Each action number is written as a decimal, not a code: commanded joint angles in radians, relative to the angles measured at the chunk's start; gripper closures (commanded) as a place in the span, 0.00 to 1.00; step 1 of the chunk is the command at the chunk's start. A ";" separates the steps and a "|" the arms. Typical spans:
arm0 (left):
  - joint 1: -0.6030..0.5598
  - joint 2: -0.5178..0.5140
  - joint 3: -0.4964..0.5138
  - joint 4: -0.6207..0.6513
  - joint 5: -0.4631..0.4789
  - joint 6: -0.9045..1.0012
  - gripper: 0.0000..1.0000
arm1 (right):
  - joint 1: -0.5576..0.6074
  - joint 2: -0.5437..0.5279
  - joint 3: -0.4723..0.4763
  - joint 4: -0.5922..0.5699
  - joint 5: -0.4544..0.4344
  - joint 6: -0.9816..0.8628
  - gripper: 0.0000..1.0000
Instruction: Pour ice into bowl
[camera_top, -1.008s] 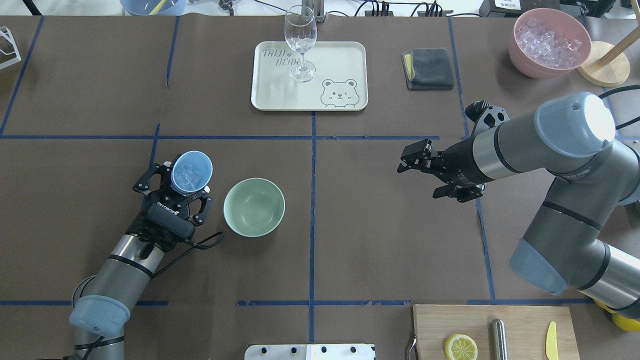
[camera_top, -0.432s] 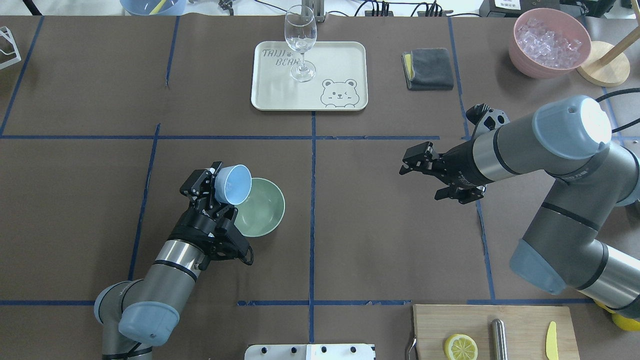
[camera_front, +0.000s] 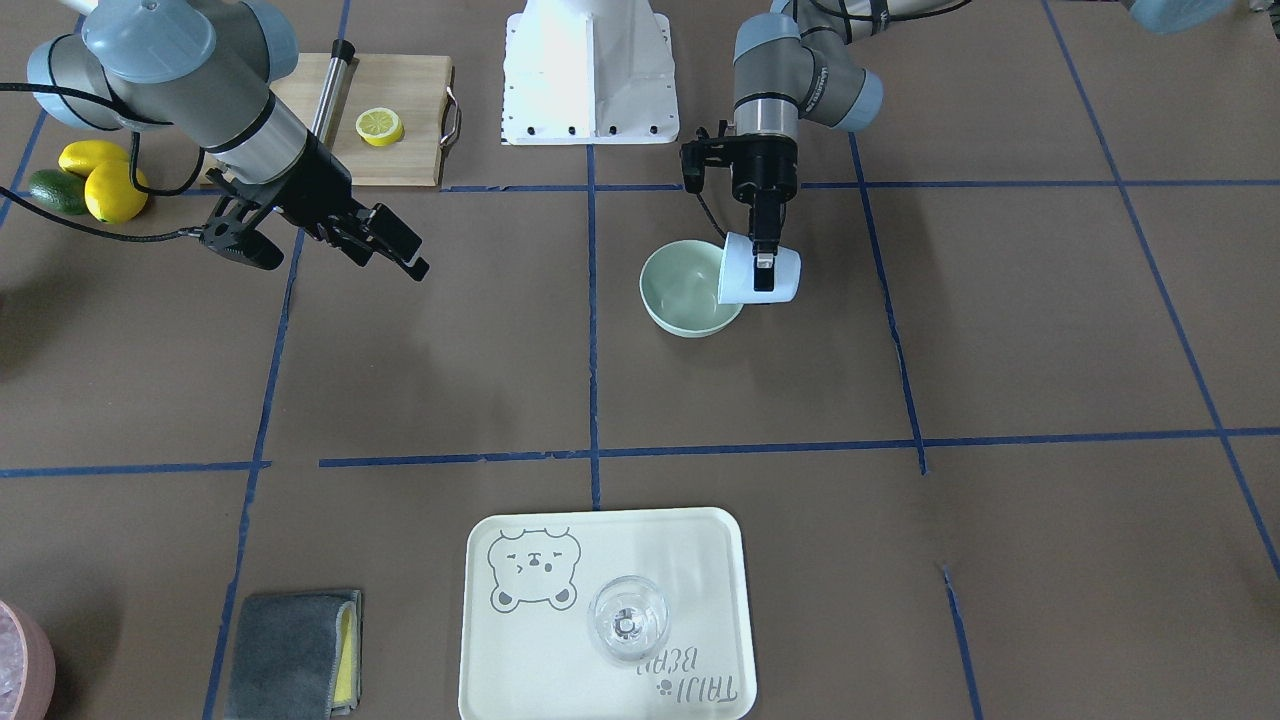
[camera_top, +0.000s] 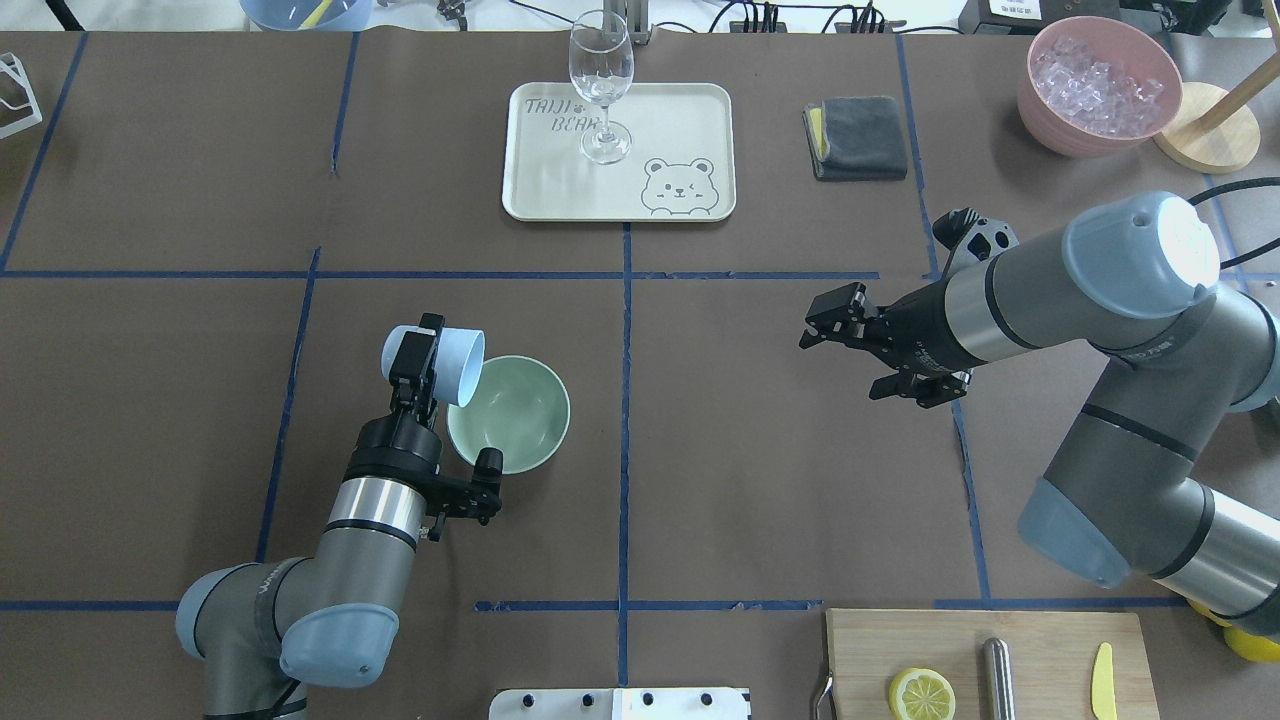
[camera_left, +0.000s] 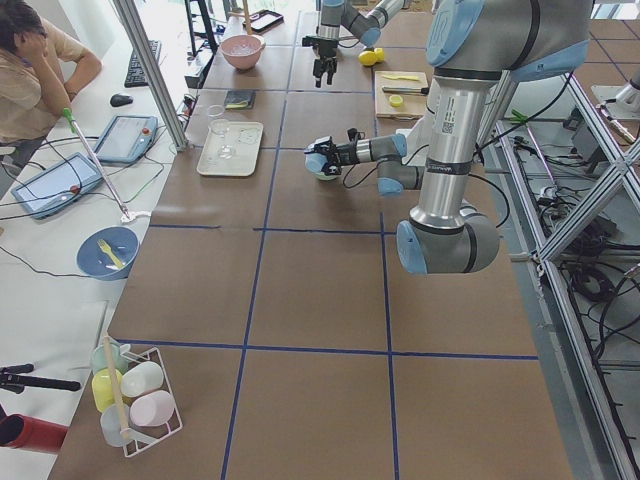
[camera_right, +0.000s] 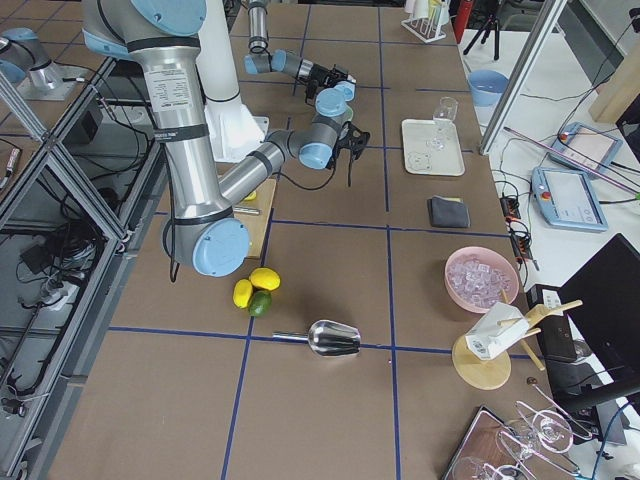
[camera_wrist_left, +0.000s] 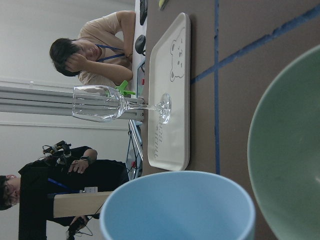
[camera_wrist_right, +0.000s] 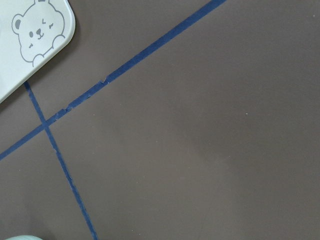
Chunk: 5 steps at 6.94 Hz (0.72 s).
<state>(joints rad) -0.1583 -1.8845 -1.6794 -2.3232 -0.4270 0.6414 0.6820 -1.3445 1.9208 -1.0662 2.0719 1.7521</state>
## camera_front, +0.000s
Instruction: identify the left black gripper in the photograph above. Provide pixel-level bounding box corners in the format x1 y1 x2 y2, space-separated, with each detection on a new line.
730 135 799 293

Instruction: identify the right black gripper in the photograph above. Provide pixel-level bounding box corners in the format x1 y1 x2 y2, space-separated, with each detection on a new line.
262 135 431 282

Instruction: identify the light blue plastic cup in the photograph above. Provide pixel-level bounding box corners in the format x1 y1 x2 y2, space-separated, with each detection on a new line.
716 232 803 305

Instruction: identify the pale green bowl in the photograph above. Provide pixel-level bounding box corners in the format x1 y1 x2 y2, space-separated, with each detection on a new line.
637 240 742 340

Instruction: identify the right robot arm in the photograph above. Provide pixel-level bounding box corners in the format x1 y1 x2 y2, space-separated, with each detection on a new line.
22 1 429 281

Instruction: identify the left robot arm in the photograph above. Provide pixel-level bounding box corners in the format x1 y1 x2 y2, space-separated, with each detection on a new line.
704 1 961 304

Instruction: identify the pink bowl of ice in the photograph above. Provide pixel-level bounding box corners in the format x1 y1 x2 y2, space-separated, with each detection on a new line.
1 601 56 719

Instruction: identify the lemon half slice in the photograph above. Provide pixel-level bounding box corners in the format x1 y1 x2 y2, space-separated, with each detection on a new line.
355 108 404 147

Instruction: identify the wooden cutting board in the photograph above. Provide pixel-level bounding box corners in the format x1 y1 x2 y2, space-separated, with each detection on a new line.
195 53 454 188

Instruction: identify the steel muddler black cap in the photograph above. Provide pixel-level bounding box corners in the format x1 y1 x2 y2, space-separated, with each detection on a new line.
311 38 355 143

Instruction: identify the whole yellow lemon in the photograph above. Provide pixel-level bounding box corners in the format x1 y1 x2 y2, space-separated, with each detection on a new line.
84 158 148 224

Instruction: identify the green lime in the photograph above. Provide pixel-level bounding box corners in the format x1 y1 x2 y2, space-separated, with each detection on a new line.
27 169 90 217

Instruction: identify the clear wine glass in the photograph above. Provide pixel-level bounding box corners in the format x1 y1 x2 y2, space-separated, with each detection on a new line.
589 575 672 664

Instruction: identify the cream bear tray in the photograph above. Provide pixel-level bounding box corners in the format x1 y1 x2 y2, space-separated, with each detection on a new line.
458 507 756 719

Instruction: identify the grey yellow folded cloth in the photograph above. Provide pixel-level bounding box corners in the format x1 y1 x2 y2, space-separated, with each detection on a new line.
224 588 364 719

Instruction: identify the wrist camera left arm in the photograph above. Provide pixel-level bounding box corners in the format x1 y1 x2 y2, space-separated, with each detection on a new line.
680 119 736 195

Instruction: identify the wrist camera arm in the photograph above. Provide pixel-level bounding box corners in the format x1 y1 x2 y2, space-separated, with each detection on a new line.
680 119 736 195
198 196 284 272

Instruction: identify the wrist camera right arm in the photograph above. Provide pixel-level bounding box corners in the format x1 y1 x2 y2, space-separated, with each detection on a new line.
198 196 284 272

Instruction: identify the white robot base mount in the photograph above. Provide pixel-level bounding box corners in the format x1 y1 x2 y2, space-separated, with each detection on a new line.
500 1 680 146

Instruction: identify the black braided cable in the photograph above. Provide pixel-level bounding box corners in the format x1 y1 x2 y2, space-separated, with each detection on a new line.
0 79 216 243

